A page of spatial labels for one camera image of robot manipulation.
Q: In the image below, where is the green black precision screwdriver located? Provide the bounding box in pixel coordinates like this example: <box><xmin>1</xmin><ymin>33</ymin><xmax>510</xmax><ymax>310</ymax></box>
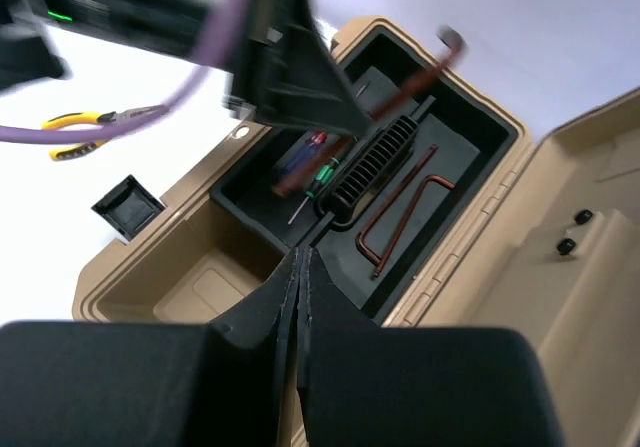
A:
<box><xmin>287</xmin><ymin>152</ymin><xmax>346</xmax><ymax>226</ymax></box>

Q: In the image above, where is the long brown hex key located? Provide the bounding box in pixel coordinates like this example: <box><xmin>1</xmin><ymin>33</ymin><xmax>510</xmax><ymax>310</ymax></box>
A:
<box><xmin>361</xmin><ymin>144</ymin><xmax>439</xmax><ymax>278</ymax></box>

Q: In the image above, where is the blue red handled screwdriver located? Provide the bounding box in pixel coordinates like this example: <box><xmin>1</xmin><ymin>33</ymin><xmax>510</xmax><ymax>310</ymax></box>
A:
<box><xmin>279</xmin><ymin>131</ymin><xmax>328</xmax><ymax>180</ymax></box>

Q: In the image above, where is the small brown hex key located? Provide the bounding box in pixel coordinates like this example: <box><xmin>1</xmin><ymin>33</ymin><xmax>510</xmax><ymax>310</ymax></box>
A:
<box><xmin>272</xmin><ymin>27</ymin><xmax>466</xmax><ymax>197</ymax></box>

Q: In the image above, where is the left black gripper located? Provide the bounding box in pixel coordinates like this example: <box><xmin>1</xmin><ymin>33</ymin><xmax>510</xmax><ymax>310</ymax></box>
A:
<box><xmin>1</xmin><ymin>0</ymin><xmax>320</xmax><ymax>84</ymax></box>

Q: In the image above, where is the black toolbox inner tray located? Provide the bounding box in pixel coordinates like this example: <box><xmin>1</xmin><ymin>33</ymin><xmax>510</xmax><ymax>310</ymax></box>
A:
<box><xmin>209</xmin><ymin>25</ymin><xmax>517</xmax><ymax>324</ymax></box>

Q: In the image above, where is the tan plastic toolbox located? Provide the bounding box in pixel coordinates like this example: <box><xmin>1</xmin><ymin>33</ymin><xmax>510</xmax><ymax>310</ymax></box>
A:
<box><xmin>72</xmin><ymin>15</ymin><xmax>640</xmax><ymax>447</ymax></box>

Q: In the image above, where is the black toolbox latch near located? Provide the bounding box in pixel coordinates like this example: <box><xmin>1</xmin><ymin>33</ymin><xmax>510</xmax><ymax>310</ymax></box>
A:
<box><xmin>91</xmin><ymin>175</ymin><xmax>165</xmax><ymax>241</ymax></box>

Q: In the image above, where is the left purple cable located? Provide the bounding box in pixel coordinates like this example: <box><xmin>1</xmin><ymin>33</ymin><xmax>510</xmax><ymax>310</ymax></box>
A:
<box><xmin>0</xmin><ymin>0</ymin><xmax>254</xmax><ymax>144</ymax></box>

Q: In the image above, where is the large brown hex key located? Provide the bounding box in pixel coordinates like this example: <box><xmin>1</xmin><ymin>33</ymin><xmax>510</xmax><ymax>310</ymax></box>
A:
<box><xmin>356</xmin><ymin>175</ymin><xmax>456</xmax><ymax>263</ymax></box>

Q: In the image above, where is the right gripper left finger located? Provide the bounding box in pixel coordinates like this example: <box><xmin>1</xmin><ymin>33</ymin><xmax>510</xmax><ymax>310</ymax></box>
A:
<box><xmin>1</xmin><ymin>250</ymin><xmax>302</xmax><ymax>446</ymax></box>

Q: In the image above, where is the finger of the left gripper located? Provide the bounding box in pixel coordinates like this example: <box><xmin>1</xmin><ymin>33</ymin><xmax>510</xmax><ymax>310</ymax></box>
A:
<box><xmin>249</xmin><ymin>22</ymin><xmax>370</xmax><ymax>137</ymax></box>

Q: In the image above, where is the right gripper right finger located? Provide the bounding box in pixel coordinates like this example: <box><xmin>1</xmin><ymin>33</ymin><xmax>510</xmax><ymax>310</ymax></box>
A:
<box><xmin>297</xmin><ymin>248</ymin><xmax>564</xmax><ymax>446</ymax></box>

